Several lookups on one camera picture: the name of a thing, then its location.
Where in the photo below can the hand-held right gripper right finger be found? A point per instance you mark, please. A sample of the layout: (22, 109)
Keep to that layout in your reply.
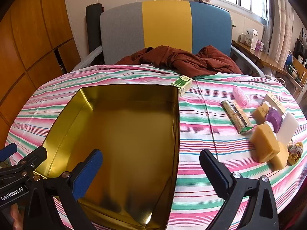
(215, 172)

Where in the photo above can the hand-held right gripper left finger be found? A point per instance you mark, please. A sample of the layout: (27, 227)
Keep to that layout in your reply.
(88, 172)

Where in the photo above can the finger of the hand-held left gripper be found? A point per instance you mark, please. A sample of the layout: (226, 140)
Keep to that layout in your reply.
(36, 157)
(8, 151)

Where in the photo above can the gold tin box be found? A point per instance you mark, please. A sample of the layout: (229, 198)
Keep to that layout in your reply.
(124, 136)

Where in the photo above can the large yellow sponge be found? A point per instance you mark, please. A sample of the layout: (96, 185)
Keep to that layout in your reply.
(263, 143)
(281, 159)

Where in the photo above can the clear snack bar packet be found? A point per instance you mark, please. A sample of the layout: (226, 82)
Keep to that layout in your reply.
(237, 116)

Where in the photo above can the small yellow sponge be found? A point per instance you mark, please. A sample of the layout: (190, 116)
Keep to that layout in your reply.
(260, 112)

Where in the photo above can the purple packet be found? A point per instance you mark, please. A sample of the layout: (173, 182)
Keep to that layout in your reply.
(273, 110)
(275, 122)

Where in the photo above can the tan mesh scrubber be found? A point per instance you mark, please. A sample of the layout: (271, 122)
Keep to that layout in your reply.
(291, 149)

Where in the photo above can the white foam block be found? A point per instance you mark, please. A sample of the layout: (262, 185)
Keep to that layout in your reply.
(287, 128)

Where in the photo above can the beige cardboard box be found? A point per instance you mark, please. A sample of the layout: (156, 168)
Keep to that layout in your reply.
(275, 100)

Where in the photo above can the small green box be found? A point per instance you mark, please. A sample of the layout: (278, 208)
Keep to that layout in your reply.
(183, 83)

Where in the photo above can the person's left hand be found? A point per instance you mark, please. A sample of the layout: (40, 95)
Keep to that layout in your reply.
(16, 218)

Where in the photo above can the striped tablecloth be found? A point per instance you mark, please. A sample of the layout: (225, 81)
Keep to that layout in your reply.
(203, 115)

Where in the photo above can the wooden wardrobe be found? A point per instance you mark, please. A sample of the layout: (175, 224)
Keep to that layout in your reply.
(31, 40)

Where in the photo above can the brown-red jacket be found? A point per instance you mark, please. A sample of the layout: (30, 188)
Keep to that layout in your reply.
(187, 60)

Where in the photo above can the wooden side desk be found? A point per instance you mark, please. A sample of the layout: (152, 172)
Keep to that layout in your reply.
(263, 57)

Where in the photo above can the pink container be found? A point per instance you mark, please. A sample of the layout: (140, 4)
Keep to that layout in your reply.
(259, 46)

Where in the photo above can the blue round object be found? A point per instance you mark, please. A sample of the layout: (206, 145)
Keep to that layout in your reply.
(289, 58)

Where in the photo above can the small white box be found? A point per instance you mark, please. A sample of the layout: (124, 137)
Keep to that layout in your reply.
(242, 38)

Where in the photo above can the tall white box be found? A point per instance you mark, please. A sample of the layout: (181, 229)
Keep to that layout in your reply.
(251, 38)

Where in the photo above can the grey yellow blue chair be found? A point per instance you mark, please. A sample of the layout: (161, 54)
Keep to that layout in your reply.
(165, 24)

